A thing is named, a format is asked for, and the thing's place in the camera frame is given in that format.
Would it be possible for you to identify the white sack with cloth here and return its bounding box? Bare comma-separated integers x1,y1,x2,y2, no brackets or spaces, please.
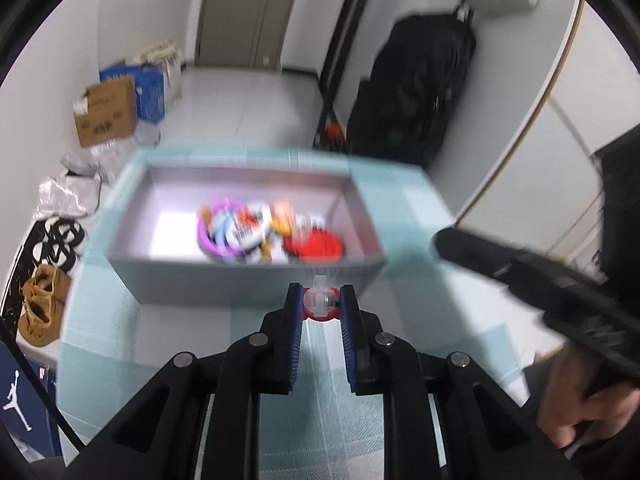
127,39,183,108

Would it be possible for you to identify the purple ring pig toy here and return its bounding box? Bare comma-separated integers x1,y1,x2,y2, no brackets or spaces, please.
196,198,247,261

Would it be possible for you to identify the grey plastic parcel bag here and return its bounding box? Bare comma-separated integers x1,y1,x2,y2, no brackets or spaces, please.
60,122,160,185

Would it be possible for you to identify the tan boots pair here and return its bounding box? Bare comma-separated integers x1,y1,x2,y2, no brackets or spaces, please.
17,264,70,348

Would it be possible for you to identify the teal checkered tablecloth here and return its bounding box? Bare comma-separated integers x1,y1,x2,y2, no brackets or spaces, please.
56,146,561,479

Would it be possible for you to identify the blue ring red charm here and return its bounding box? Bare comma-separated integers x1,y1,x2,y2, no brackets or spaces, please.
283,228,345,262

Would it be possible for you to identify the black white sneaker pair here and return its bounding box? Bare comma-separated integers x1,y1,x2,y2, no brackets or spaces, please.
32,216,88,273

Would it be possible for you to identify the black backpack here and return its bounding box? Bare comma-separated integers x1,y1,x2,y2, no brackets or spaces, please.
346,6,476,169

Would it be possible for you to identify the blue cardboard box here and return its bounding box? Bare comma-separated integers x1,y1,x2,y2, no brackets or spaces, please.
100,65,165,125

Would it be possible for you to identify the red clear gear charm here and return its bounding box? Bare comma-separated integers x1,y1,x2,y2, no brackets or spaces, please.
303,275,340,322

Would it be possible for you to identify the person right hand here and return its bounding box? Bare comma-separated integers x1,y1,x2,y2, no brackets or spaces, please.
537,344,639,448

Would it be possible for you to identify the grey entrance door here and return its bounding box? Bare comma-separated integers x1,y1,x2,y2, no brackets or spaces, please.
195,0,295,70

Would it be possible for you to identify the black coat rack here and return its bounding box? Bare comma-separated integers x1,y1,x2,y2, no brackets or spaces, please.
312,0,369,150

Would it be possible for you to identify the silver plastic parcel bag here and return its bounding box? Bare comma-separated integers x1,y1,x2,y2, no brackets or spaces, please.
34,176,102,220

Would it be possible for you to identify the navy jordan shopping bag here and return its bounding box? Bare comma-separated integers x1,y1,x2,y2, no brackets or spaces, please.
0,344,62,457

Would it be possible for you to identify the silver phone box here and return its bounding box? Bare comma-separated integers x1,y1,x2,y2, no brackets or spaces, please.
107,162,386,307

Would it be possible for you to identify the brown cardboard box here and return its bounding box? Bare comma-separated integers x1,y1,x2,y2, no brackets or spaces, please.
72,76,137,148

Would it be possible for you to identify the orange object under rack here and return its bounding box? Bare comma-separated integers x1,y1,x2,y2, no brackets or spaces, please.
320,122,346,153

